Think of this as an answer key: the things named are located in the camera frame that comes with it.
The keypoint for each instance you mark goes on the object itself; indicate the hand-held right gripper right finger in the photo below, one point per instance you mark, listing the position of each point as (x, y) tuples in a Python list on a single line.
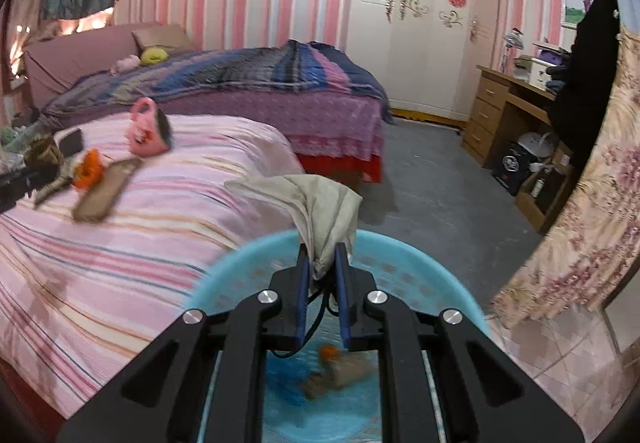
[(343, 295)]

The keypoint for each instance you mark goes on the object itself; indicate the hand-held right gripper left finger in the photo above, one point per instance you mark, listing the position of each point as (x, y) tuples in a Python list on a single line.
[(300, 295)]

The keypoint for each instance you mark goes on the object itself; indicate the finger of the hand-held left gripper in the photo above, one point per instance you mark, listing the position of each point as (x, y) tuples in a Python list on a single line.
[(20, 188)]

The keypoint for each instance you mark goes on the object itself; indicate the orange peel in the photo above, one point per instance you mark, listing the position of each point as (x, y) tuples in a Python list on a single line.
[(329, 352)]

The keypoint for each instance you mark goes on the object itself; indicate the light blue plastic basket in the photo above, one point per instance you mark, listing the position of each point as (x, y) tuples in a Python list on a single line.
[(400, 263)]

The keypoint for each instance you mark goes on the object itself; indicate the orange cloth item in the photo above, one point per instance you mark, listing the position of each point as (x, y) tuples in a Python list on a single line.
[(89, 169)]

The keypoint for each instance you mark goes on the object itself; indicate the brown paper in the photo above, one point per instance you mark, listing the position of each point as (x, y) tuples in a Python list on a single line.
[(345, 373)]

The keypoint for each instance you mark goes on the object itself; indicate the grey cloth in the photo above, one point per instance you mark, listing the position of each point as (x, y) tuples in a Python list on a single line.
[(320, 208)]

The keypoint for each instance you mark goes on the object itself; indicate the blue plastic bag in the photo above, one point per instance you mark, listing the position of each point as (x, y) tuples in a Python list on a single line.
[(300, 410)]

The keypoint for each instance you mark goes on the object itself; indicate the khaki phone case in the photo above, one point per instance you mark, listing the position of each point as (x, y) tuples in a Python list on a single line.
[(107, 190)]

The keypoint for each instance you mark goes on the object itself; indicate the pink cartoon mug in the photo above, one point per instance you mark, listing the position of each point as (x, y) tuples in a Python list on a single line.
[(147, 130)]

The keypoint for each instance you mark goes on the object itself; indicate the pink striped bedsheet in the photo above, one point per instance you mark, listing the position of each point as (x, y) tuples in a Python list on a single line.
[(150, 248)]

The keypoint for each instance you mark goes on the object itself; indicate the pink plush toy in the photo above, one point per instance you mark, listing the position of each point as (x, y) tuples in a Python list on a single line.
[(125, 64)]

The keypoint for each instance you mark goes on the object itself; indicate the purple bed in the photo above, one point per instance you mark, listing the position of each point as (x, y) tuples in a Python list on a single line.
[(330, 133)]

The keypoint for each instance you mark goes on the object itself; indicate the yellow plush toy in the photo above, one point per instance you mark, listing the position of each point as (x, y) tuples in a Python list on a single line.
[(153, 56)]

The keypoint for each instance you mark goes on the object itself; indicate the brown pillow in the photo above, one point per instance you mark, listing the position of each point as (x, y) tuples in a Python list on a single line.
[(162, 37)]

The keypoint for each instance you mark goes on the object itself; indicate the black printed box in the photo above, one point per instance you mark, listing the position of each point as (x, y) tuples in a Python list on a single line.
[(510, 168)]

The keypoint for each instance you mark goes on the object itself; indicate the cardboard box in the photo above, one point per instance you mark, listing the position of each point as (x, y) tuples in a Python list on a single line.
[(550, 198)]

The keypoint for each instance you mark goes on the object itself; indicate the striped purple blue quilt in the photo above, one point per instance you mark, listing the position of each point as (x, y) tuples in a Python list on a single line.
[(225, 78)]

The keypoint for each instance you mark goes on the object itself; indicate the wooden desk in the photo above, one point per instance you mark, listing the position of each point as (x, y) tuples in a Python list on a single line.
[(487, 113)]

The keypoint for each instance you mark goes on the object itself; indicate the white round appliance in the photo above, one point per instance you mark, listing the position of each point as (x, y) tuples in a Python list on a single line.
[(537, 143)]

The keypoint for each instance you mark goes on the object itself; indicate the white wardrobe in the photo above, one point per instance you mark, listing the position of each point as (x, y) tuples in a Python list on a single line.
[(425, 58)]

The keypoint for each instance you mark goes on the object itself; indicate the beige floral curtain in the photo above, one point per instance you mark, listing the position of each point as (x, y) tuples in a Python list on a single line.
[(590, 233)]

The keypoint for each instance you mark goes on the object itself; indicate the white box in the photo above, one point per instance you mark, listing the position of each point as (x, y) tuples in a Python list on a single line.
[(537, 70)]

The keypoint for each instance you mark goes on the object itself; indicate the desk lamp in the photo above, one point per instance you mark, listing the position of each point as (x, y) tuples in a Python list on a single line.
[(512, 40)]

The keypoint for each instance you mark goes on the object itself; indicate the black coat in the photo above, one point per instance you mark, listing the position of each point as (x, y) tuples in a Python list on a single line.
[(585, 88)]

